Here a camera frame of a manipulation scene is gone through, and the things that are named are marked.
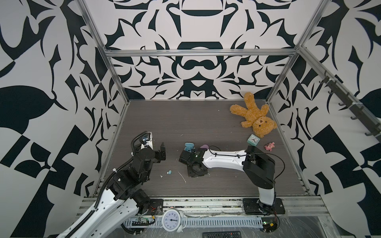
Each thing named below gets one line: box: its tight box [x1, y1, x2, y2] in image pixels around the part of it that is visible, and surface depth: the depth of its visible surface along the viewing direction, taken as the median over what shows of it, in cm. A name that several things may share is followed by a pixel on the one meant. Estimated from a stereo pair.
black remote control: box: [202, 231, 242, 238], surface depth 68 cm
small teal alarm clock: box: [247, 133, 261, 147], surface depth 98 cm
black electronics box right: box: [260, 216, 278, 233], surface depth 73 cm
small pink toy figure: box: [263, 141, 275, 152], surface depth 96 cm
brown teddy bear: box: [229, 91, 278, 138], surface depth 104 cm
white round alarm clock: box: [160, 206, 188, 233], surface depth 70 cm
